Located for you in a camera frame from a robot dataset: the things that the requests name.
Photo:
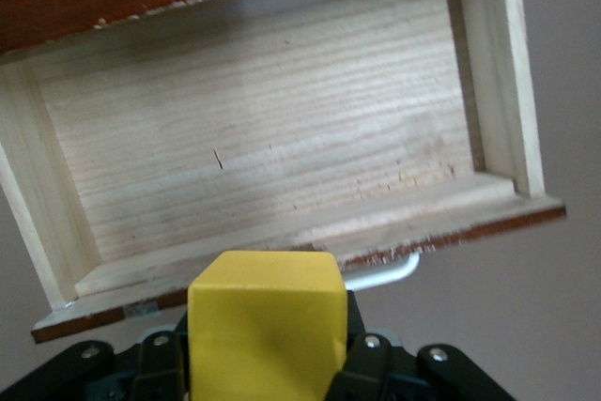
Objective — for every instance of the yellow block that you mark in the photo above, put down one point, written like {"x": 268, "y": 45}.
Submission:
{"x": 263, "y": 335}

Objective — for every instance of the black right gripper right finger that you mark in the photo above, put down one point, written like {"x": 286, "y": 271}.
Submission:
{"x": 385, "y": 373}

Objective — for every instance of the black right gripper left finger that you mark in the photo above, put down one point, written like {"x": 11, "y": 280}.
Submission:
{"x": 141, "y": 373}

